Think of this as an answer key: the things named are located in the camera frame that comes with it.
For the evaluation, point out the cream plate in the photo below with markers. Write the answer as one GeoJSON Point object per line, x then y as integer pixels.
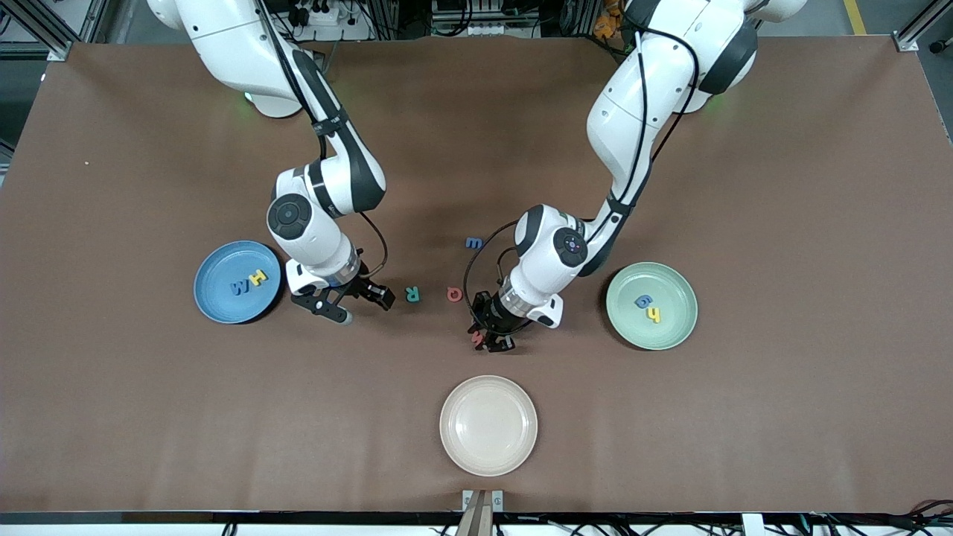
{"type": "Point", "coordinates": [488, 428]}

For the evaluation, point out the black table edge rail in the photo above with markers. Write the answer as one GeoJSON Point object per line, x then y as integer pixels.
{"type": "Point", "coordinates": [149, 517]}

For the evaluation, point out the green plate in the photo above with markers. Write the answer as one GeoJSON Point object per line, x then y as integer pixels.
{"type": "Point", "coordinates": [670, 335]}

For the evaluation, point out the white power strip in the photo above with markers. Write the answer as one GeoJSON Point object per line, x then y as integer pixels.
{"type": "Point", "coordinates": [322, 13]}

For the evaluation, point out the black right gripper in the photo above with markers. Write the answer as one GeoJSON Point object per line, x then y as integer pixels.
{"type": "Point", "coordinates": [362, 286]}

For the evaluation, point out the bag of orange items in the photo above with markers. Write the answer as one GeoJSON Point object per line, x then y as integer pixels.
{"type": "Point", "coordinates": [607, 22]}

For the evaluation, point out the brown table cover sheet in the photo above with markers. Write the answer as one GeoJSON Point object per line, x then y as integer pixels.
{"type": "Point", "coordinates": [476, 149]}

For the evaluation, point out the aluminium frame profile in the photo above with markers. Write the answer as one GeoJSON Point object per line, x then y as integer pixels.
{"type": "Point", "coordinates": [52, 37]}
{"type": "Point", "coordinates": [919, 30]}

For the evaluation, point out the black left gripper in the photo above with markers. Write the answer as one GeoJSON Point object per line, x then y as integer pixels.
{"type": "Point", "coordinates": [492, 316]}

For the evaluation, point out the blue plate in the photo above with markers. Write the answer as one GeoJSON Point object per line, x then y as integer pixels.
{"type": "Point", "coordinates": [220, 301]}

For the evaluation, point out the metal table edge bracket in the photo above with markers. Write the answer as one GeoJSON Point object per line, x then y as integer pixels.
{"type": "Point", "coordinates": [482, 502]}

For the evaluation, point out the blue lowercase g letter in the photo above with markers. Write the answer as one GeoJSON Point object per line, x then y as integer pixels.
{"type": "Point", "coordinates": [643, 301]}

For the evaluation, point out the teal uppercase R letter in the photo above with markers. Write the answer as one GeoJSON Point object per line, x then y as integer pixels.
{"type": "Point", "coordinates": [412, 295]}

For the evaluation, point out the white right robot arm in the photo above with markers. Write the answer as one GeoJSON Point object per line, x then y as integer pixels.
{"type": "Point", "coordinates": [231, 37]}

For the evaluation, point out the yellow lowercase h letter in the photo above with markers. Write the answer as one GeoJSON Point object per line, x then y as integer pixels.
{"type": "Point", "coordinates": [654, 316]}

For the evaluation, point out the small white box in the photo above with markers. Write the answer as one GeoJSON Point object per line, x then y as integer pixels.
{"type": "Point", "coordinates": [753, 525]}

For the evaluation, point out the blue uppercase M letter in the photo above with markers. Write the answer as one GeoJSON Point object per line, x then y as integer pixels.
{"type": "Point", "coordinates": [240, 288]}

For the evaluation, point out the red lowercase w letter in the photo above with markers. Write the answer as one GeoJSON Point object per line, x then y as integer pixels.
{"type": "Point", "coordinates": [479, 341]}

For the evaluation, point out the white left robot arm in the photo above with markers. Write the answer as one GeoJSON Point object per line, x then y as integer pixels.
{"type": "Point", "coordinates": [625, 119]}

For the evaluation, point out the red uppercase Q letter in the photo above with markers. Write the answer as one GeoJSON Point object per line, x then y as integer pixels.
{"type": "Point", "coordinates": [448, 295]}

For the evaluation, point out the yellow uppercase H letter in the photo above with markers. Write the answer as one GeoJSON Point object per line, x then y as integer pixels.
{"type": "Point", "coordinates": [258, 278]}

